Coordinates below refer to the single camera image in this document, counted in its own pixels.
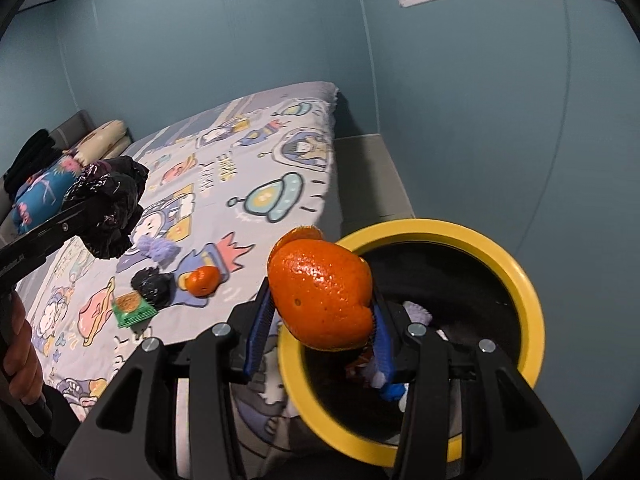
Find orange tangerine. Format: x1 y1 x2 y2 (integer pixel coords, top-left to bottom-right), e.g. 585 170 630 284
178 266 221 298
267 226 374 351

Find black plastic bag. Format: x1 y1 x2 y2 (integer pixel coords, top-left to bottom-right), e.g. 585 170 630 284
130 268 176 310
61 155 149 260

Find green snack packet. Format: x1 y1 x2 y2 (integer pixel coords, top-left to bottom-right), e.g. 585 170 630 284
112 290 157 328

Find yellow-rimmed red trash bin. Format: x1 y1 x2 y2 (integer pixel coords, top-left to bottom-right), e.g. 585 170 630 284
276 218 547 468

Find person's left hand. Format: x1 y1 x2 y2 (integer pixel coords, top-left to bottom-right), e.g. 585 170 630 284
3 290 43 405

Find blue floral folded quilt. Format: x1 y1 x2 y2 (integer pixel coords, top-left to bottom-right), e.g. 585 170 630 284
12 155 82 235

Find black clothing pile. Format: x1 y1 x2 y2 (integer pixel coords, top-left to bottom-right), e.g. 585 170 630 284
3 129 62 202

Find cartoon space print bedsheet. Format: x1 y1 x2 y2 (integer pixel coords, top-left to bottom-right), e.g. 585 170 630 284
14 80 342 461

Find beige folded blanket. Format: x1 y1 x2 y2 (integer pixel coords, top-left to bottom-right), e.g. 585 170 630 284
74 119 131 166

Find grey bed frame ledge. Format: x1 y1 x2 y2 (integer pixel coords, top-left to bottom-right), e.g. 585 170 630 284
319 133 414 240

